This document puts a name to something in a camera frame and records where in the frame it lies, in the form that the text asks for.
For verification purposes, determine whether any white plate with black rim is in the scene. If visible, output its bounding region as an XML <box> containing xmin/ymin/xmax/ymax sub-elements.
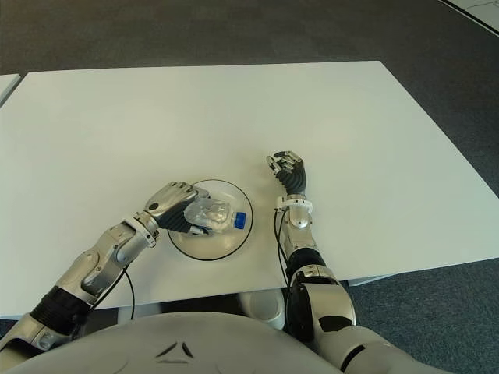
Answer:
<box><xmin>166</xmin><ymin>178</ymin><xmax>255</xmax><ymax>261</ymax></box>

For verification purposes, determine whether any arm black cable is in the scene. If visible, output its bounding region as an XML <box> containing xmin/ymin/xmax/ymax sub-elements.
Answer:
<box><xmin>121</xmin><ymin>266</ymin><xmax>136</xmax><ymax>321</ymax></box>
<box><xmin>274</xmin><ymin>209</ymin><xmax>292</xmax><ymax>290</ymax></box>

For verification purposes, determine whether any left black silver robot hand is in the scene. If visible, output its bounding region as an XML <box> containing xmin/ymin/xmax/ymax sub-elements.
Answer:
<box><xmin>144</xmin><ymin>181</ymin><xmax>214</xmax><ymax>237</ymax></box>

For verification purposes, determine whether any white side table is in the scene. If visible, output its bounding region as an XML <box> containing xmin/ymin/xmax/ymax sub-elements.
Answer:
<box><xmin>0</xmin><ymin>72</ymin><xmax>21</xmax><ymax>108</ymax></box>

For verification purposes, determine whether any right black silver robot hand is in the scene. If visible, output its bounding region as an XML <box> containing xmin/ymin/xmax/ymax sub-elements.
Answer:
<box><xmin>266</xmin><ymin>149</ymin><xmax>308</xmax><ymax>197</ymax></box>

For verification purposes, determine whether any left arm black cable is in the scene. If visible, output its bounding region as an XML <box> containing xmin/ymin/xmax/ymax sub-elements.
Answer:
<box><xmin>121</xmin><ymin>266</ymin><xmax>136</xmax><ymax>321</ymax></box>

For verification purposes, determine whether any white robot right leg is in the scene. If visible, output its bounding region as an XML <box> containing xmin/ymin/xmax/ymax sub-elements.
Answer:
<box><xmin>239</xmin><ymin>291</ymin><xmax>288</xmax><ymax>331</ymax></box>

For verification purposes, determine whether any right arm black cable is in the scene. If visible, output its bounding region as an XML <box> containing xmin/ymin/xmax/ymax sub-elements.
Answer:
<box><xmin>274</xmin><ymin>209</ymin><xmax>292</xmax><ymax>290</ymax></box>

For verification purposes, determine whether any clear bottle with blue cap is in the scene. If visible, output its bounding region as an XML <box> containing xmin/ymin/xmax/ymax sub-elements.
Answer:
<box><xmin>183</xmin><ymin>197</ymin><xmax>248</xmax><ymax>234</ymax></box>

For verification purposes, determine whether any grey robot torso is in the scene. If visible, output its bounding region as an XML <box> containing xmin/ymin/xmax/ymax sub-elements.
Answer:
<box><xmin>0</xmin><ymin>311</ymin><xmax>346</xmax><ymax>374</ymax></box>

